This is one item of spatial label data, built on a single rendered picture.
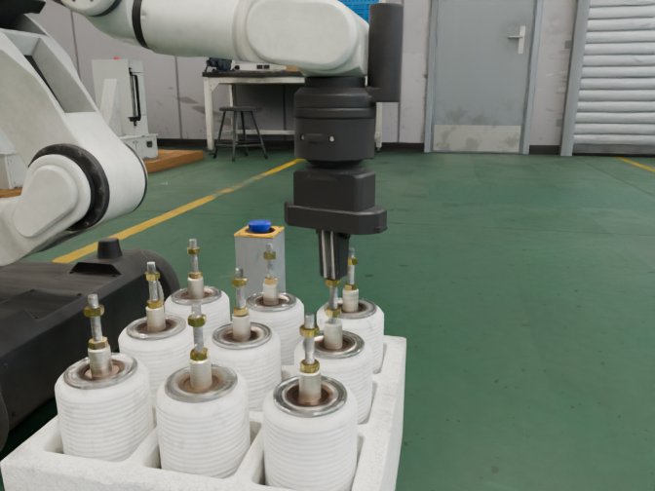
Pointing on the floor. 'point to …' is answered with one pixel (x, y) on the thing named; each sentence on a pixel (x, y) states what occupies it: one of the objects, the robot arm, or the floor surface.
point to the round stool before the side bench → (235, 131)
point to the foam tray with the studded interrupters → (25, 472)
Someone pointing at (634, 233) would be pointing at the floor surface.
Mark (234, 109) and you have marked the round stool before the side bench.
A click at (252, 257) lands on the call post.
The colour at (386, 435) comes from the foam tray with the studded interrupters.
